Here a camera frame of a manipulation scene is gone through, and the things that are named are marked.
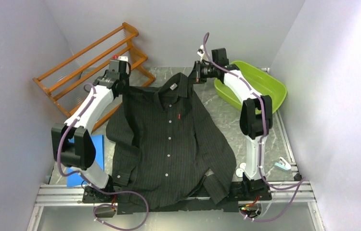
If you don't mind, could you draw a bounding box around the lime green plastic basin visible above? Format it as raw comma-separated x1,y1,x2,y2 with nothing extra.
214,61,287,113

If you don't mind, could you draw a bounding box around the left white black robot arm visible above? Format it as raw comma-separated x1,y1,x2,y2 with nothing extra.
51,56,131,202

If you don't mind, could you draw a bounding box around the blue flat mat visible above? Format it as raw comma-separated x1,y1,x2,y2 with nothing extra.
66,135,104,187

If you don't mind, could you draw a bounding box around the light blue white clip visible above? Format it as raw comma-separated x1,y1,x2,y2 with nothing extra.
274,157,292,172

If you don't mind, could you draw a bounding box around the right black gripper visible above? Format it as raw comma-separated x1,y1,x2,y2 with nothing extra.
184,60,218,84

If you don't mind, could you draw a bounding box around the black pinstriped shirt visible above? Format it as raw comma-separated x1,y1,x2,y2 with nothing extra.
105,73,236,209

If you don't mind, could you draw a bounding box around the aluminium frame rail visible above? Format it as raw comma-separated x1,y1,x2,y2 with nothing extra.
35,181,316,206

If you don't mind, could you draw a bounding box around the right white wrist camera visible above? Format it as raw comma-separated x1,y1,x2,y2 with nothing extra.
197,45,208,62

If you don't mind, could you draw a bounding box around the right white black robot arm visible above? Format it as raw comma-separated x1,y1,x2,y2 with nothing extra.
191,45,272,200

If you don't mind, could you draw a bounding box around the orange wooden shoe rack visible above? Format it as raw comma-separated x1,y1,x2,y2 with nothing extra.
33,22,155,118

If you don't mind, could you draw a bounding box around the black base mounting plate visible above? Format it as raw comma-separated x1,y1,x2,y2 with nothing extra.
81,181,272,215

